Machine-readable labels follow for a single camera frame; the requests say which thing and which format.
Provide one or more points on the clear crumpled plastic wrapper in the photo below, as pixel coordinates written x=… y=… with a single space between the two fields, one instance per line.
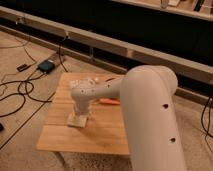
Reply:
x=83 y=83

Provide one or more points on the small black device on floor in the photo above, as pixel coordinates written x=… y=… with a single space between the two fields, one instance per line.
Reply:
x=23 y=67

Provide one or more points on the wooden table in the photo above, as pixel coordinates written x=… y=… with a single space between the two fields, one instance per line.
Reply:
x=104 y=132

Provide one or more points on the orange carrot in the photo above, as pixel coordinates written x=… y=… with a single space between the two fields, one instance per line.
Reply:
x=109 y=101

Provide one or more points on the black power adapter box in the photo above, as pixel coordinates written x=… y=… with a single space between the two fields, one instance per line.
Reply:
x=46 y=66

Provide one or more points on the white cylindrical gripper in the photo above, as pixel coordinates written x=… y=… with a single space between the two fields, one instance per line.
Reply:
x=81 y=107

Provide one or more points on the white sponge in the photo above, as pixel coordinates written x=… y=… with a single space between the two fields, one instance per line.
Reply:
x=80 y=123

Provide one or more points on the long wooden bench frame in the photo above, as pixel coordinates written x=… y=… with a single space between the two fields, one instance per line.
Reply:
x=188 y=68

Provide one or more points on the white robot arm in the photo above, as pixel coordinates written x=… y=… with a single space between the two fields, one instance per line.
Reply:
x=145 y=95

